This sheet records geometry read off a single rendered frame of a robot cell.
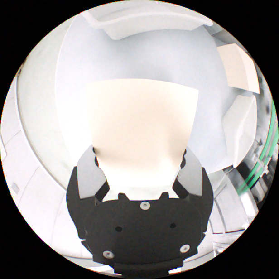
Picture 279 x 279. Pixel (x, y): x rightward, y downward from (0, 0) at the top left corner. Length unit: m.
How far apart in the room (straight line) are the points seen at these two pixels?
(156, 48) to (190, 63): 0.07
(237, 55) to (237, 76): 0.06
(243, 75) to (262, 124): 0.34
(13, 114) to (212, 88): 3.59
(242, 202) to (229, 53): 0.62
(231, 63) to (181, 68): 0.16
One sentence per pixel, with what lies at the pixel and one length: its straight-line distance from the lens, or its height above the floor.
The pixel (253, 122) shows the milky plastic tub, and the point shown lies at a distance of 0.40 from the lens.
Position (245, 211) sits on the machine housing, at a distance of 0.64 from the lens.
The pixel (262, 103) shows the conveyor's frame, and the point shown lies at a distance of 0.55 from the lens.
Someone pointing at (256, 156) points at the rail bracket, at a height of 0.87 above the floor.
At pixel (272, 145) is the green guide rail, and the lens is 0.60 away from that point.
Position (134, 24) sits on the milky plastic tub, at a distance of 0.18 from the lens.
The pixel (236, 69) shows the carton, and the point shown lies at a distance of 0.28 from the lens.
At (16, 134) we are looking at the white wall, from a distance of 3.22.
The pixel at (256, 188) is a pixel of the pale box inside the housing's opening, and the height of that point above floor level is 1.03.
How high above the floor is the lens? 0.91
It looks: 61 degrees down
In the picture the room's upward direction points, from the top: 177 degrees clockwise
